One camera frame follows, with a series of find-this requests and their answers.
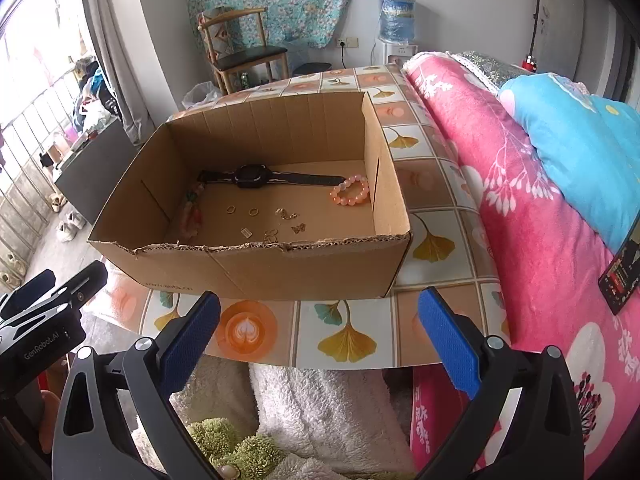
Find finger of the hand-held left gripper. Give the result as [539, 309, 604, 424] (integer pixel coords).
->
[0, 260, 108, 333]
[0, 269, 56, 313]

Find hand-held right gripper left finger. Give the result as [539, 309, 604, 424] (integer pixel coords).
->
[52, 290, 222, 480]

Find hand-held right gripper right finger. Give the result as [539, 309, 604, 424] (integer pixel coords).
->
[415, 286, 586, 480]

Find colorful beaded necklace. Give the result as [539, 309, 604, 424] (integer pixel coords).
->
[180, 182, 207, 241]

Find brown cardboard box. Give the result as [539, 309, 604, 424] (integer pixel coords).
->
[87, 91, 413, 302]

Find green fluffy cloth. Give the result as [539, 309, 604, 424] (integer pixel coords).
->
[187, 417, 281, 480]

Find patterned tablecloth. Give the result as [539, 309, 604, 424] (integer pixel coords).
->
[107, 65, 511, 368]

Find dark cabinet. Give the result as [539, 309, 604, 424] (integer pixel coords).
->
[54, 119, 146, 226]

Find window railing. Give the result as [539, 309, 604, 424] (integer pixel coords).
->
[0, 67, 96, 281]

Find white fluffy blanket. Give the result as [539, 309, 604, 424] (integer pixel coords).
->
[170, 355, 416, 480]

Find pink floral blanket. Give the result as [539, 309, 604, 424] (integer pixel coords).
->
[402, 51, 640, 480]

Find black wrist watch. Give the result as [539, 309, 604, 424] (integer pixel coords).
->
[196, 163, 346, 190]

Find black smartphone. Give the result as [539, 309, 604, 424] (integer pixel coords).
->
[597, 220, 640, 316]

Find pile of clothes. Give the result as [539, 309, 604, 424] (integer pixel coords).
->
[72, 57, 123, 133]

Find white plastic bag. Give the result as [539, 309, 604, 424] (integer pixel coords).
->
[180, 81, 223, 108]

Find light blue blanket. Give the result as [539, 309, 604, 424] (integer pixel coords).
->
[497, 74, 640, 253]

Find grey curtain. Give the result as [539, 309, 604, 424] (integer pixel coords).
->
[80, 0, 166, 146]

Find grey patterned blanket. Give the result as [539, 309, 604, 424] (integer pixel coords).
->
[445, 50, 521, 81]

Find wooden chair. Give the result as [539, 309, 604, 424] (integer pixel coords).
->
[197, 7, 290, 95]

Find white water dispenser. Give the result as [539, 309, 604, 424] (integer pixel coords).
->
[375, 40, 418, 67]

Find blue water bottle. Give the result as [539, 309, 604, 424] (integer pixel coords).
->
[377, 0, 417, 43]

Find pink bead bracelet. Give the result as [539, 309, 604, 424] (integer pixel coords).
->
[331, 175, 372, 207]

